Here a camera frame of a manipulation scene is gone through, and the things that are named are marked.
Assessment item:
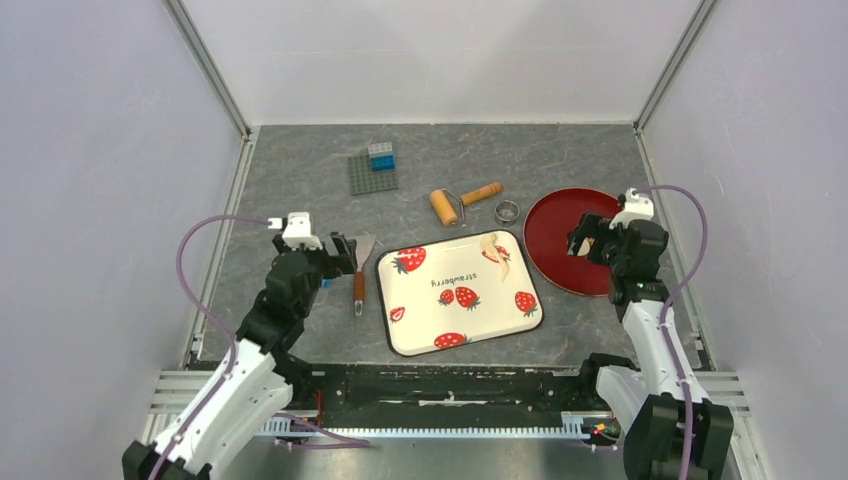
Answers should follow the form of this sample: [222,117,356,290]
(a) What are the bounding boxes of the strawberry print enamel tray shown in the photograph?
[375,229,544,357]

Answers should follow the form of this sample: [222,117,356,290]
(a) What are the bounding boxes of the metal ring cutter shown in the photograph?
[495,200,520,227]

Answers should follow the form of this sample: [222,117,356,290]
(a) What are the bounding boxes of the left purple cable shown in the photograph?
[146,214,372,480]

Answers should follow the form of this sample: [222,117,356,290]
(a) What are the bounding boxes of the grey lego baseplate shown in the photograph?
[347,154,399,196]

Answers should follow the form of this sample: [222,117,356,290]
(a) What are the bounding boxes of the wooden dough roller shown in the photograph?
[428,182,503,227]

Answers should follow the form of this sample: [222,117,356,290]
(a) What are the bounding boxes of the dough scrap strip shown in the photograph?
[480,233,511,282]

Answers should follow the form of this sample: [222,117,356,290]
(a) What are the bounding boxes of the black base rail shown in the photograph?
[284,364,611,429]

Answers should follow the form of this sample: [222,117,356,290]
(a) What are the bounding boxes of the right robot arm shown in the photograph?
[567,213,734,479]

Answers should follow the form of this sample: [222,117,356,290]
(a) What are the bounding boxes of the red round plate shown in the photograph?
[523,188,620,297]

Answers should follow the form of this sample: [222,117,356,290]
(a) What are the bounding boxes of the blue grey lego bricks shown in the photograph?
[367,141,396,172]

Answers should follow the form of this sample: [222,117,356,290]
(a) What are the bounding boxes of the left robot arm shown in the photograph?
[122,232,362,479]

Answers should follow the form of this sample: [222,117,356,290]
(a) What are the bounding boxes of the purple cable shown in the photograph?
[146,214,372,480]
[582,185,710,480]

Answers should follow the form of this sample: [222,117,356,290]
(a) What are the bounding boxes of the metal scraper wooden handle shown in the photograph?
[353,234,376,317]

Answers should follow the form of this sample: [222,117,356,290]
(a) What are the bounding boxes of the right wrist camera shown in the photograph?
[609,188,655,230]

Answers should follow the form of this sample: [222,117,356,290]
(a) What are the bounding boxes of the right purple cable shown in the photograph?
[582,185,710,480]

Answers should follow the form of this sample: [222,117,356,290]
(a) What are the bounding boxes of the white dough ball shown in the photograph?
[576,238,594,257]

